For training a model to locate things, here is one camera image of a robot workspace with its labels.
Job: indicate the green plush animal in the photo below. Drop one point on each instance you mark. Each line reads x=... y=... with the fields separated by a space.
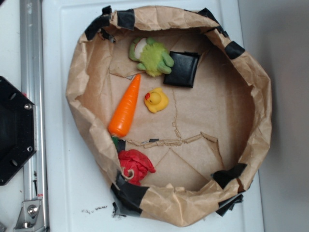
x=151 y=56

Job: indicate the yellow rubber duck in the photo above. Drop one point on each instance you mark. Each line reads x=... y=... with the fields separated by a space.
x=156 y=100

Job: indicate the brown paper bin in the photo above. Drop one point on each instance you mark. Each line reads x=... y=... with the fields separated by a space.
x=210 y=140

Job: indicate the orange plastic carrot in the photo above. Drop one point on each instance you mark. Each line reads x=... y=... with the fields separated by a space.
x=122 y=118

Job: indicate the red cloth bundle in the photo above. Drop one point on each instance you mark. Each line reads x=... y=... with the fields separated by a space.
x=135 y=165

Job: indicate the black leather wallet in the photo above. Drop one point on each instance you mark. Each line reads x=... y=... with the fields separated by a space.
x=184 y=69

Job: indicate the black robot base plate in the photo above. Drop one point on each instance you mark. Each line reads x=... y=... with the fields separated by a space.
x=17 y=133

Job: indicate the aluminium frame rail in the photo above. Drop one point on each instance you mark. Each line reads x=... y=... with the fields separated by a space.
x=34 y=171

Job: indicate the metal corner bracket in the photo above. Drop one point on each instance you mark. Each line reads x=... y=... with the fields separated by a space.
x=31 y=217

